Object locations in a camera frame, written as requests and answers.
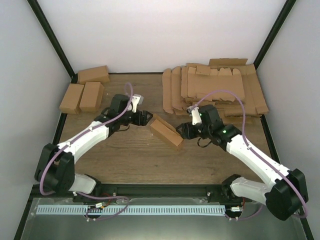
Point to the light blue slotted cable duct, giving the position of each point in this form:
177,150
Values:
133,210

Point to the right black corner post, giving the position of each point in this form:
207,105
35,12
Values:
277,25

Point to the cardboard box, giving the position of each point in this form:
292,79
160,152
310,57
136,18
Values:
95,74
71,101
166,133
91,97

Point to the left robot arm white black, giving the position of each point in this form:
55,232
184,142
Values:
56,167

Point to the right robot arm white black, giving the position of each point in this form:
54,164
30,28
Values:
281,190

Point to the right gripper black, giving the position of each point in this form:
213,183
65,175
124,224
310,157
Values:
188,133

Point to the black corner post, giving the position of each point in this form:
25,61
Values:
42,19
277,25

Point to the black aluminium frame rail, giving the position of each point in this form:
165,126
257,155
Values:
210,192

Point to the left black corner post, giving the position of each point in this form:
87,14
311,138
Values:
42,19

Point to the stack of flat cardboard sheets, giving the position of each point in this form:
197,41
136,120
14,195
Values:
229,84

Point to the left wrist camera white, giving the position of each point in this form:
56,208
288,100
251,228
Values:
135,102

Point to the folded cardboard box back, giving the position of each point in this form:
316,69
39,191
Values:
95,74

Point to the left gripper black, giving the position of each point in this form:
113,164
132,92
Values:
144,121

